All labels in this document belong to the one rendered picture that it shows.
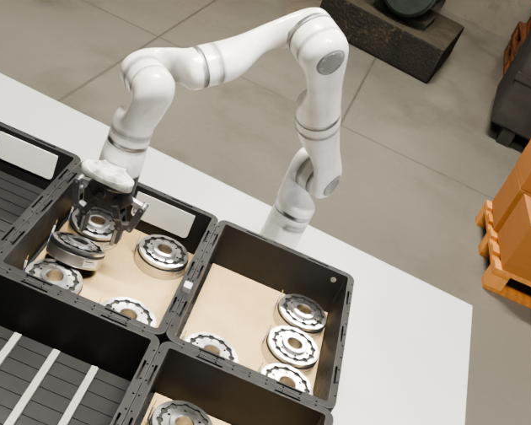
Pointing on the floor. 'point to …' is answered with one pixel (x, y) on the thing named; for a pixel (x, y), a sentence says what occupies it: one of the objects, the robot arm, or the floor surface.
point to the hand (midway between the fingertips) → (99, 229)
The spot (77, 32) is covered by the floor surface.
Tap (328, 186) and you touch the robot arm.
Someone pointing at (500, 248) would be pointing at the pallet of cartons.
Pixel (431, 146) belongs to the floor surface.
